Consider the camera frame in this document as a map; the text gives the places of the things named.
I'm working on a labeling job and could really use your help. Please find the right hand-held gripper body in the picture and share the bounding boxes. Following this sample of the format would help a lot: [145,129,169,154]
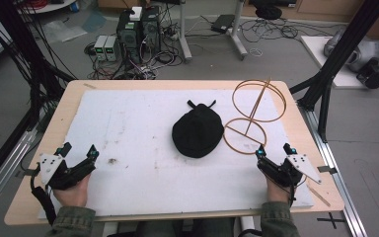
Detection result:
[257,153,323,189]

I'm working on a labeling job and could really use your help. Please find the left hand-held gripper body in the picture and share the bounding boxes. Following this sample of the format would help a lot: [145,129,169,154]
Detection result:
[38,152,97,192]

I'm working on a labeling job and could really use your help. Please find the copper wire hat stand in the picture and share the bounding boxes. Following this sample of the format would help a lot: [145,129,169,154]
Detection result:
[222,77,288,156]

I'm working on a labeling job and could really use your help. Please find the black hat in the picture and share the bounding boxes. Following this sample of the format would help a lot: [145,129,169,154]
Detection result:
[171,99,225,159]

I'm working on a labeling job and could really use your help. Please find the person's right hand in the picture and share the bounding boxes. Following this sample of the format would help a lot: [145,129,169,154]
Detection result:
[265,177,294,205]

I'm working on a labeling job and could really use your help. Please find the person's left hand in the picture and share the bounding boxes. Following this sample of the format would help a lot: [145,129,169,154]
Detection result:
[52,173,92,208]

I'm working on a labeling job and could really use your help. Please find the grey tape tab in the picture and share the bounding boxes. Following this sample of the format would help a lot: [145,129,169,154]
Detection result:
[14,168,39,180]
[317,165,339,176]

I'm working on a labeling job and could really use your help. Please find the wooden stick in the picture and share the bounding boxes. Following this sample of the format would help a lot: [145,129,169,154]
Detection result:
[305,184,332,208]

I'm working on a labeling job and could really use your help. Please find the white foam mat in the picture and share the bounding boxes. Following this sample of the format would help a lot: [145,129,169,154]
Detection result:
[38,89,315,220]

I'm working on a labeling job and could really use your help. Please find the wooden table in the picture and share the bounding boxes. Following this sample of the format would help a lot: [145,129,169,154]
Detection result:
[3,79,345,227]

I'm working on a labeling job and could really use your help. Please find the white floor board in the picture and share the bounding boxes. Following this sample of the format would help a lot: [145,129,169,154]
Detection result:
[300,35,379,90]

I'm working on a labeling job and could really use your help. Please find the grey power supply unit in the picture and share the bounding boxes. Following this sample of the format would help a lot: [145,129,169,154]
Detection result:
[93,35,109,62]
[104,35,120,62]

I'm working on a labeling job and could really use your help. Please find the person's legs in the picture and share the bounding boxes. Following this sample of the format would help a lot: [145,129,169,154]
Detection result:
[107,216,265,237]

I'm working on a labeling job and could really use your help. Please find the black device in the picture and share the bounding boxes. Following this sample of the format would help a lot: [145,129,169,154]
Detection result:
[355,58,379,90]

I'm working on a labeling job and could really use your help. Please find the clear plastic sheet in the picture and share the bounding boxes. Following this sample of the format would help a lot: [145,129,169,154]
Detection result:
[41,19,89,44]

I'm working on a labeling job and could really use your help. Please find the black computer tower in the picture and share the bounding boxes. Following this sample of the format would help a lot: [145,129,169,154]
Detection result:
[115,9,143,64]
[140,5,162,57]

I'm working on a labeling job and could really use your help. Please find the grey robot shell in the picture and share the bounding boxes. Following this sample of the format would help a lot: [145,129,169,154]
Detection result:
[323,30,379,74]

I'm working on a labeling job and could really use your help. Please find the teal sheet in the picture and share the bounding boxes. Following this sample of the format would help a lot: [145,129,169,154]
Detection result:
[81,10,108,34]

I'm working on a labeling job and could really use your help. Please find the black flat box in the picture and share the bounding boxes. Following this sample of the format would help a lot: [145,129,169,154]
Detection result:
[210,13,237,35]

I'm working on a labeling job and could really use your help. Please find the black stool base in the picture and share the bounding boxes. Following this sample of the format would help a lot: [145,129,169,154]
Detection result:
[254,5,283,21]

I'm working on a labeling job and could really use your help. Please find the white box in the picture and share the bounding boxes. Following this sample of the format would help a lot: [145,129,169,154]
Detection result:
[129,6,143,22]

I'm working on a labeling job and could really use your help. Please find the thin black cable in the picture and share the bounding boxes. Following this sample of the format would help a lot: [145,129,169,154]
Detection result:
[287,183,298,209]

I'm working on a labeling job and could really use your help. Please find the thick black sleeved cable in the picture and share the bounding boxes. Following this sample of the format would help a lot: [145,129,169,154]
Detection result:
[29,165,58,227]

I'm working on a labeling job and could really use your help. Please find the aluminium rail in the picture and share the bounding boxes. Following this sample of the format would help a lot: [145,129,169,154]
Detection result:
[297,104,370,237]
[0,127,41,219]

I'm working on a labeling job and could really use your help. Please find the white cable coil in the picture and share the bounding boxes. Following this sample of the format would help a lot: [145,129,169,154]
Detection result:
[248,47,265,58]

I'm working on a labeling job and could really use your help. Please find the black metal frame with cables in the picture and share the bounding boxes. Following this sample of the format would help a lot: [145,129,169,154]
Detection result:
[0,0,77,196]

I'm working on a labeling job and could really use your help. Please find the tangle of computer cables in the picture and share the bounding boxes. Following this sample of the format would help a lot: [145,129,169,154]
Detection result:
[84,19,185,81]

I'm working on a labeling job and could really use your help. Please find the tangle of black floor cables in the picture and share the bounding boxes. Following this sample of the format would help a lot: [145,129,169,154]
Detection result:
[238,15,339,44]

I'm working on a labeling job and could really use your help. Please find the white table leg frame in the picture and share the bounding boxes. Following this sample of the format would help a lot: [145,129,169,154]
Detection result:
[177,0,193,64]
[228,0,249,61]

